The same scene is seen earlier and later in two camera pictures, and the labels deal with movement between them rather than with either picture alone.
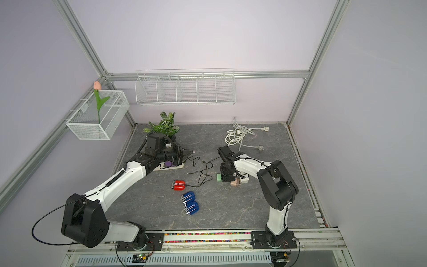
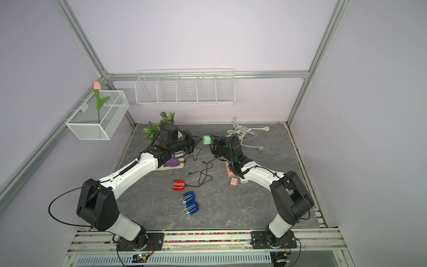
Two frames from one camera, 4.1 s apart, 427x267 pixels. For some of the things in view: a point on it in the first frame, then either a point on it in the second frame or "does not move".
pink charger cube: x=236 y=183 does not move
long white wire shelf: x=185 y=87 does not move
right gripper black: x=224 y=178 to x=217 y=142
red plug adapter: x=178 y=185 does not move
